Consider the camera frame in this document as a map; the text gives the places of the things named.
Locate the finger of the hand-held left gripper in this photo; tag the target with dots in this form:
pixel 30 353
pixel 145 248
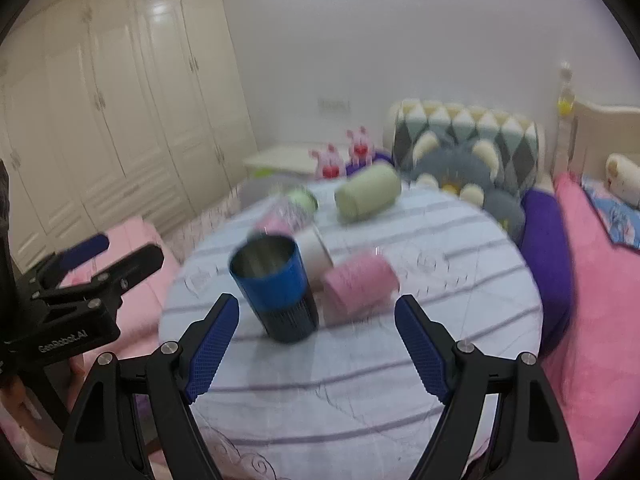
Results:
pixel 87 250
pixel 135 265

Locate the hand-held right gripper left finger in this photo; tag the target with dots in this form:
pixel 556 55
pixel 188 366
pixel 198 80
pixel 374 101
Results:
pixel 215 340

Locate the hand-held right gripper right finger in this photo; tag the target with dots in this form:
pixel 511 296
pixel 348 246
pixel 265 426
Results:
pixel 420 345

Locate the blue metal cup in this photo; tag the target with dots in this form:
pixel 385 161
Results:
pixel 272 290

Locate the pale pink cup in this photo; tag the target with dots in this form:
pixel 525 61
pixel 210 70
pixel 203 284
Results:
pixel 270 225

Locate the white cup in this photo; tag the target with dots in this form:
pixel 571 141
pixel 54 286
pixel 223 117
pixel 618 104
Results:
pixel 315 255

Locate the light green cup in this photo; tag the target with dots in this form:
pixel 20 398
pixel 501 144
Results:
pixel 367 190

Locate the pink folded blanket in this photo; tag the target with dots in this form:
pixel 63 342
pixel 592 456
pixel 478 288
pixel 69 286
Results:
pixel 145 310

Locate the floral bed sheet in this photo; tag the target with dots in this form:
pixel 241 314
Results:
pixel 210 225

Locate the round table with striped cloth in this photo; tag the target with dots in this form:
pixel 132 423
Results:
pixel 450 260

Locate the cream wardrobe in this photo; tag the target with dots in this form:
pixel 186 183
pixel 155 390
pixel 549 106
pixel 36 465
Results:
pixel 125 110

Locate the purple blanket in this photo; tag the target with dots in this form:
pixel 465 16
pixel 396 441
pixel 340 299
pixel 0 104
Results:
pixel 545 260

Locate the grey cat plush pillow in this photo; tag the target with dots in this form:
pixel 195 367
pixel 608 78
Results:
pixel 450 165

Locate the white folding table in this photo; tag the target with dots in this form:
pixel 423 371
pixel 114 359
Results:
pixel 285 157

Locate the pink plush toy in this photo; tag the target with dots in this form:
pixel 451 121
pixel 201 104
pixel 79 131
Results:
pixel 360 147
pixel 327 162

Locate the diamond pattern cushion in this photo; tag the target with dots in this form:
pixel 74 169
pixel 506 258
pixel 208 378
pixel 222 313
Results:
pixel 500 135

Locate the blue printed pillow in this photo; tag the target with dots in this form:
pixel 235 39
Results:
pixel 615 220

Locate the cream plush pillow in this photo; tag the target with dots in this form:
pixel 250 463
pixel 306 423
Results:
pixel 622 175

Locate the cream bed headboard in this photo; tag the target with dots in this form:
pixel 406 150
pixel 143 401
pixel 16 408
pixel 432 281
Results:
pixel 595 135

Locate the clear plastic bottle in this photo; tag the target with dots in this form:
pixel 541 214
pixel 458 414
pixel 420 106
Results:
pixel 566 95

